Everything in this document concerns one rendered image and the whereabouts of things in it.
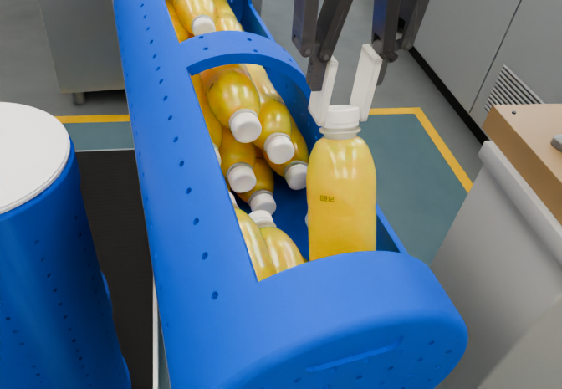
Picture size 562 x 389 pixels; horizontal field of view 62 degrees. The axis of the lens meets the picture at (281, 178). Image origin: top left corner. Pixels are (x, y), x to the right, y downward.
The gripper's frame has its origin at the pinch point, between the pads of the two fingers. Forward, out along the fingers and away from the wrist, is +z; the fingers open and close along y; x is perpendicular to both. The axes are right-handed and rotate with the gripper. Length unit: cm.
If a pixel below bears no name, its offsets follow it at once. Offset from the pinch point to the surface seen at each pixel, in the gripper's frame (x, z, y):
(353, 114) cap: 2.0, 1.8, -0.6
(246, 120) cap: -12.5, 12.2, 5.7
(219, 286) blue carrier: 12.5, 10.3, 14.7
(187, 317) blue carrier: 12.8, 13.5, 17.5
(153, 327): -47, 116, 21
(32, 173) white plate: -23.7, 26.5, 34.5
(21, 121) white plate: -37, 26, 37
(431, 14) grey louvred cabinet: -211, 94, -173
